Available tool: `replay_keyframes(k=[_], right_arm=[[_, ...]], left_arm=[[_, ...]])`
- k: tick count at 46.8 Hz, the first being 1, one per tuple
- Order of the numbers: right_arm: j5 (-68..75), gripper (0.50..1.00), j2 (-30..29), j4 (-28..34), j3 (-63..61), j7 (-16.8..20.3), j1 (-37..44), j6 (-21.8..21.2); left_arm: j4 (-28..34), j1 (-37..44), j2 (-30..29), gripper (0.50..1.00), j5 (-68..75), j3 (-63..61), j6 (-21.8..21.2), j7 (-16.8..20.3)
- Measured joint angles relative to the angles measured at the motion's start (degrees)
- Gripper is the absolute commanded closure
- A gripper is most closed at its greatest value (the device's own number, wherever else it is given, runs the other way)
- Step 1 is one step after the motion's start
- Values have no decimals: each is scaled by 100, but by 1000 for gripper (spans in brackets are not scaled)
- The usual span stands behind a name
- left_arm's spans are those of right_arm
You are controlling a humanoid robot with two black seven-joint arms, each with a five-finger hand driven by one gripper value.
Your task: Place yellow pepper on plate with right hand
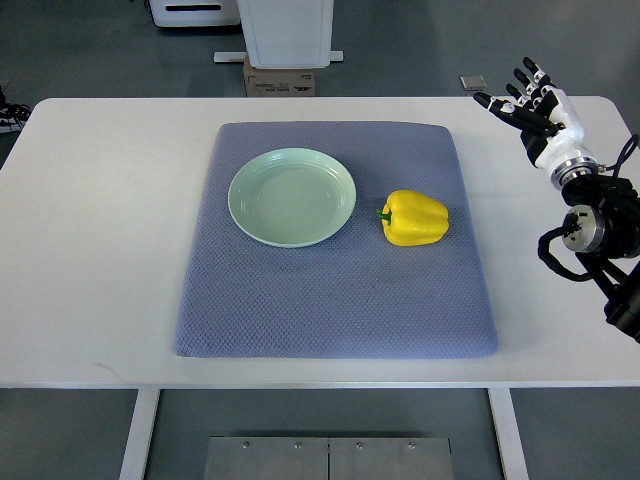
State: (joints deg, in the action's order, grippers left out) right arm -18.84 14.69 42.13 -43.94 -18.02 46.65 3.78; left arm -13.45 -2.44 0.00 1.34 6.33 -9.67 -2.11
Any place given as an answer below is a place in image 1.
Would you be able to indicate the white left table leg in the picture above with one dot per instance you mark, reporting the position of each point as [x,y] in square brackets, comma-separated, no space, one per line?
[140,434]

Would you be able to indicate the blue textured mat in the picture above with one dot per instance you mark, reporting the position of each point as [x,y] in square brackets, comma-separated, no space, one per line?
[354,295]

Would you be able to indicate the light green plate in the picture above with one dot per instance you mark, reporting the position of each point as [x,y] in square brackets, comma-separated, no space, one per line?
[291,197]

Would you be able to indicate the white cabinet with slot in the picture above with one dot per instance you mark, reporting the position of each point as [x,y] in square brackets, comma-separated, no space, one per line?
[183,14]

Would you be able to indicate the grey floor socket plate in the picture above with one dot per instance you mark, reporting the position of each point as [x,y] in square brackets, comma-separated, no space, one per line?
[473,83]

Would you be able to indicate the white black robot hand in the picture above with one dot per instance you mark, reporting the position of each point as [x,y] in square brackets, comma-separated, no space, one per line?
[550,130]

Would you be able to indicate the cardboard box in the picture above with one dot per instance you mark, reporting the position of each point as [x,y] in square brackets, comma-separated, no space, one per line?
[278,83]

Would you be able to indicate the white right table leg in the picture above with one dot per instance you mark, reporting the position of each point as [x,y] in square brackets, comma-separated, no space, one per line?
[507,434]

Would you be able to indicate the white table leg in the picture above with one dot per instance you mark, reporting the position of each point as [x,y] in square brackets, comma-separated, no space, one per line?
[507,434]
[140,434]

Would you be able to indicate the black white shoe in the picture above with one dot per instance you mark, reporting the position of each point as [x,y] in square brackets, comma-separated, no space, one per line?
[14,116]

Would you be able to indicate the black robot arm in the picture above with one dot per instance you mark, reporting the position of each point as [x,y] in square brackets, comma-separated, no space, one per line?
[602,224]

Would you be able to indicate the yellow bell pepper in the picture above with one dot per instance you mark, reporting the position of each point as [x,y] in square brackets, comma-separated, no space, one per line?
[410,218]

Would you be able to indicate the white pedestal stand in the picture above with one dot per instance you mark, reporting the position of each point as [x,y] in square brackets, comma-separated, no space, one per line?
[285,34]

